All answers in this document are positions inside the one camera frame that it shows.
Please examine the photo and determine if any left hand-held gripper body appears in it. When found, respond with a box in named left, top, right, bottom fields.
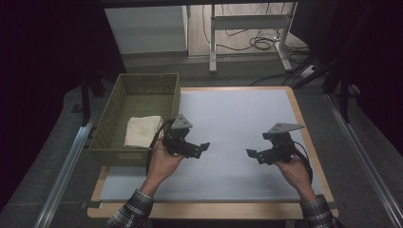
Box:
left=162, top=113, right=194, bottom=159

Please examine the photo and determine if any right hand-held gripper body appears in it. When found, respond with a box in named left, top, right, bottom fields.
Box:
left=261, top=122, right=306, bottom=164

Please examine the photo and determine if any cream egg print cloth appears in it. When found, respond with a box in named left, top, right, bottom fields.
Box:
left=123, top=115, right=165, bottom=149

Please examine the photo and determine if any green woven plastic basket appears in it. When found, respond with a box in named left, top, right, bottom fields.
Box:
left=87, top=72, right=182, bottom=168

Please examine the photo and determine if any person's left hand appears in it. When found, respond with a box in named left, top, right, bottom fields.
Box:
left=140, top=138, right=185, bottom=197

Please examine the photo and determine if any person's right hand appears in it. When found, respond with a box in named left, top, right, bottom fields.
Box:
left=273, top=154, right=318, bottom=202

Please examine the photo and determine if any white table mat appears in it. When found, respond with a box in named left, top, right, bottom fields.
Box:
left=98, top=88, right=323, bottom=202

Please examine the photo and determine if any white power strip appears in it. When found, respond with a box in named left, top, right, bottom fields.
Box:
left=298, top=64, right=318, bottom=79

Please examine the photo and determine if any black stand leg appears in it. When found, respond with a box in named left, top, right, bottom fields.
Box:
left=80, top=70, right=92, bottom=126
left=339, top=71, right=352, bottom=124

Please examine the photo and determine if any white cabinet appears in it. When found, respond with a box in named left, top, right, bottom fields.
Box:
left=104, top=5, right=188, bottom=55

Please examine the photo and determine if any dark curtain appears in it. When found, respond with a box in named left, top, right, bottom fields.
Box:
left=0, top=0, right=127, bottom=212
left=293, top=0, right=403, bottom=156

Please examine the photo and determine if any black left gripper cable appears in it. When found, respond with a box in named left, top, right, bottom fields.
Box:
left=145, top=118, right=175, bottom=177

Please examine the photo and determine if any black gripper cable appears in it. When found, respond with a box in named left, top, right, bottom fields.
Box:
left=145, top=118, right=175, bottom=177
left=292, top=140, right=315, bottom=185

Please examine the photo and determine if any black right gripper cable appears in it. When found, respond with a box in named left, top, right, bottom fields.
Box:
left=292, top=140, right=315, bottom=185

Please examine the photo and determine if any long black floor cable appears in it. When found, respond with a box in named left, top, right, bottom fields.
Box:
left=249, top=56, right=317, bottom=87

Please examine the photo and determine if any aluminium floor rail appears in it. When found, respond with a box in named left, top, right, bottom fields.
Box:
left=33, top=114, right=98, bottom=228
left=325, top=94, right=403, bottom=224

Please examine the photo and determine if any coiled black floor cable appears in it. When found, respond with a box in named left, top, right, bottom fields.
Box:
left=248, top=35, right=281, bottom=51

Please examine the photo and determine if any white metal desk frame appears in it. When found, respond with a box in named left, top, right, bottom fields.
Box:
left=208, top=2, right=297, bottom=75

